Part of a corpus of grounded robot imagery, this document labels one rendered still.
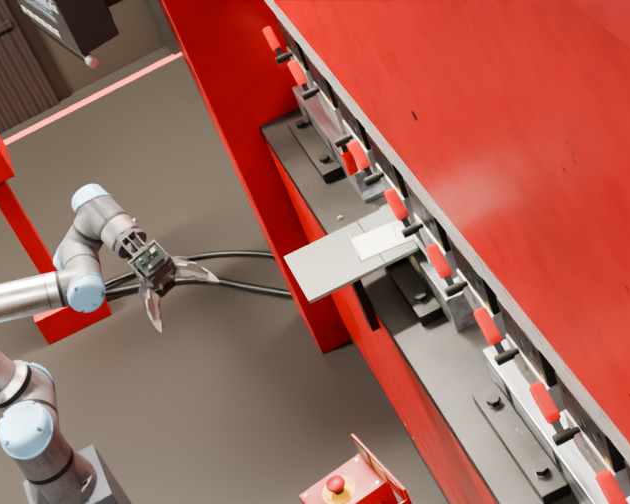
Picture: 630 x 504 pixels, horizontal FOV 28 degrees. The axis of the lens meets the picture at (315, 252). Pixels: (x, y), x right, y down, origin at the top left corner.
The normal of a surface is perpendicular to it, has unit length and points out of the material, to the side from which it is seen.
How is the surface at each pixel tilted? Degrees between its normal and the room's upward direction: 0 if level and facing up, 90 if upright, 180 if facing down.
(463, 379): 0
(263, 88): 90
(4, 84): 90
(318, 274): 0
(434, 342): 0
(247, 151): 90
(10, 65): 90
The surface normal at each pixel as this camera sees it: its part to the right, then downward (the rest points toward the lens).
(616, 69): -0.89, 0.44
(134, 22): 0.37, 0.50
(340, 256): -0.31, -0.73
